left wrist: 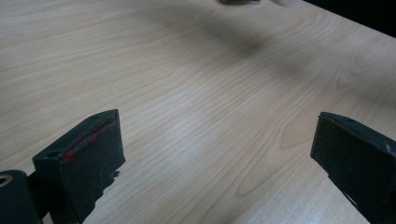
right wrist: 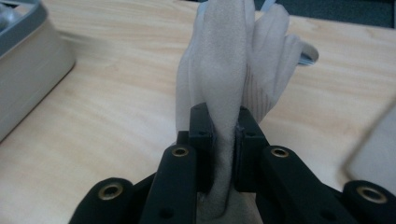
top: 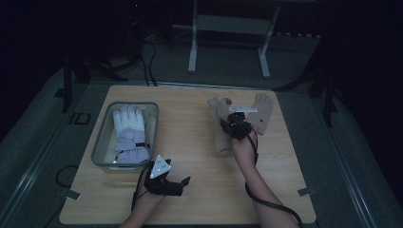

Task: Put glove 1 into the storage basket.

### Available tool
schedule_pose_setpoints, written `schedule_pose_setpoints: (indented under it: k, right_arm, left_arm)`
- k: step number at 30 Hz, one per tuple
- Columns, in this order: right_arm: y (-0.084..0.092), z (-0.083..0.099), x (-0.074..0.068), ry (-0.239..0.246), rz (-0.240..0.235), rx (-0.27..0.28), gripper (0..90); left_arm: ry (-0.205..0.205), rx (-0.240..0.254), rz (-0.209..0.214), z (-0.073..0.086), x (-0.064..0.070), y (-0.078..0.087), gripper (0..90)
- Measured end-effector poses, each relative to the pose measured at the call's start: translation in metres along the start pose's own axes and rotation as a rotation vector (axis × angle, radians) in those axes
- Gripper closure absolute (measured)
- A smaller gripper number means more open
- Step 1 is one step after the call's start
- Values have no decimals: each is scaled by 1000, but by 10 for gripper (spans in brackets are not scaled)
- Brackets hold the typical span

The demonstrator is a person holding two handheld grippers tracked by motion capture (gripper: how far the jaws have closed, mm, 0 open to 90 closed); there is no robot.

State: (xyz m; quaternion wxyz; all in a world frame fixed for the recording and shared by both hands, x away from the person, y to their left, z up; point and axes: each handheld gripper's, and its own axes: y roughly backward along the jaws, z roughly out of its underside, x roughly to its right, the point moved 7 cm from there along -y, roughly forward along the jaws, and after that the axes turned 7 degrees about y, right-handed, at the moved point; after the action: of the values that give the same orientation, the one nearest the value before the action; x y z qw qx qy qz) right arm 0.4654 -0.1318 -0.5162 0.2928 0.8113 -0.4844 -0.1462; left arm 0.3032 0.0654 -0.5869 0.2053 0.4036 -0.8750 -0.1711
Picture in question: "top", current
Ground person's left hand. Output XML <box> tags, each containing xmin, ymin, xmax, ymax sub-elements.
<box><xmin>134</xmin><ymin>179</ymin><xmax>166</xmax><ymax>208</ymax></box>

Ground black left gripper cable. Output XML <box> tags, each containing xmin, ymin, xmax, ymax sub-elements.
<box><xmin>130</xmin><ymin>161</ymin><xmax>156</xmax><ymax>214</ymax></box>

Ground black floor cables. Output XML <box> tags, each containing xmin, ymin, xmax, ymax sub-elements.
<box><xmin>139</xmin><ymin>39</ymin><xmax>159</xmax><ymax>87</ymax></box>

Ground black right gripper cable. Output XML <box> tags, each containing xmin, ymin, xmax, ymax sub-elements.
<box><xmin>236</xmin><ymin>118</ymin><xmax>305</xmax><ymax>228</ymax></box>

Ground plain beige knit glove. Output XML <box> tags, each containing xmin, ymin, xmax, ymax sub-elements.
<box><xmin>206</xmin><ymin>96</ymin><xmax>236</xmax><ymax>157</ymax></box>

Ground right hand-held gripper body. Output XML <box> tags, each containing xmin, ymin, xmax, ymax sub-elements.
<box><xmin>220</xmin><ymin>106</ymin><xmax>259</xmax><ymax>142</ymax></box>

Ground white metal stand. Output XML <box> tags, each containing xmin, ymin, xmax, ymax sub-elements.
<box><xmin>187</xmin><ymin>0</ymin><xmax>281</xmax><ymax>80</ymax></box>

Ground clear plastic bin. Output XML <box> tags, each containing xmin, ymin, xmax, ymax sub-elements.
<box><xmin>90</xmin><ymin>101</ymin><xmax>160</xmax><ymax>174</ymax></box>

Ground beige knit glove with button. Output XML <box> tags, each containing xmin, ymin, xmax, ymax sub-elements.
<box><xmin>245</xmin><ymin>93</ymin><xmax>276</xmax><ymax>136</ymax></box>

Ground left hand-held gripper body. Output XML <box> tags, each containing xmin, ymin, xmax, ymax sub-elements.
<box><xmin>144</xmin><ymin>154</ymin><xmax>185</xmax><ymax>198</ymax></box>

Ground grey tape piece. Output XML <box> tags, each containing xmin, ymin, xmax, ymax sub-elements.
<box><xmin>59</xmin><ymin>188</ymin><xmax>82</xmax><ymax>201</ymax></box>
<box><xmin>297</xmin><ymin>186</ymin><xmax>317</xmax><ymax>198</ymax></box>

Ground purple and white ski glove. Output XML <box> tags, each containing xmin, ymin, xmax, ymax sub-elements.
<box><xmin>111</xmin><ymin>104</ymin><xmax>152</xmax><ymax>165</ymax></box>

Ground person's right hand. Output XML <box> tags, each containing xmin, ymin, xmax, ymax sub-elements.
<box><xmin>230</xmin><ymin>125</ymin><xmax>259</xmax><ymax>174</ymax></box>

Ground black rectangular floor bracket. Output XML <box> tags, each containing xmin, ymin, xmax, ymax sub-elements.
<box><xmin>68</xmin><ymin>111</ymin><xmax>92</xmax><ymax>125</ymax></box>

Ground black looped floor cable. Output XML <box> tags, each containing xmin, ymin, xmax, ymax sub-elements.
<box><xmin>55</xmin><ymin>164</ymin><xmax>79</xmax><ymax>189</ymax></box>

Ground black tripod stand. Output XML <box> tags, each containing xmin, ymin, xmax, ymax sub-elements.
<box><xmin>55</xmin><ymin>0</ymin><xmax>150</xmax><ymax>114</ymax></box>

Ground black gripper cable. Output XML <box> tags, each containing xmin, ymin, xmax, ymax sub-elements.
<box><xmin>130</xmin><ymin>161</ymin><xmax>156</xmax><ymax>214</ymax></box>
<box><xmin>236</xmin><ymin>118</ymin><xmax>305</xmax><ymax>228</ymax></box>

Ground black stand with angled legs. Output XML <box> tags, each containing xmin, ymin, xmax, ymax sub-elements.
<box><xmin>274</xmin><ymin>34</ymin><xmax>342</xmax><ymax>128</ymax></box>

